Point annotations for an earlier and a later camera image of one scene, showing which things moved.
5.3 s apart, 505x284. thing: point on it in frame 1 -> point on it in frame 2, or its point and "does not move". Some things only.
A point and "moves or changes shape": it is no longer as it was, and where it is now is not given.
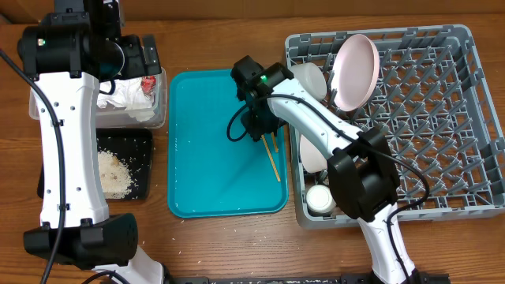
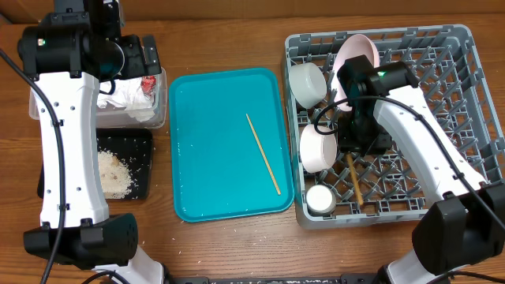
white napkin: x=129 y=94 does not move
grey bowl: x=312 y=78 does not move
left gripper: x=136 y=66 does not move
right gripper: x=256 y=129 -> x=349 y=143
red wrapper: x=148 y=84 does not move
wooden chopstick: x=271 y=158 -> x=263 y=155
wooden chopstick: x=274 y=140 moves or changes shape
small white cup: x=319 y=199 does not move
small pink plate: x=312 y=159 does not move
